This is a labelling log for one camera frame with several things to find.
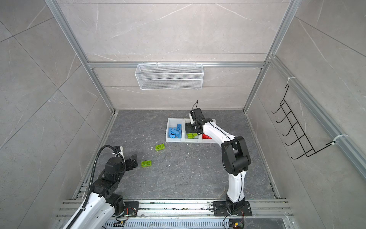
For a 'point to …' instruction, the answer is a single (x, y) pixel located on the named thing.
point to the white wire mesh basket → (169, 76)
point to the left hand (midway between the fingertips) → (128, 153)
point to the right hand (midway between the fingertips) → (189, 127)
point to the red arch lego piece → (204, 136)
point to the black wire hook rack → (295, 129)
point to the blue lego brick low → (177, 134)
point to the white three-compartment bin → (172, 123)
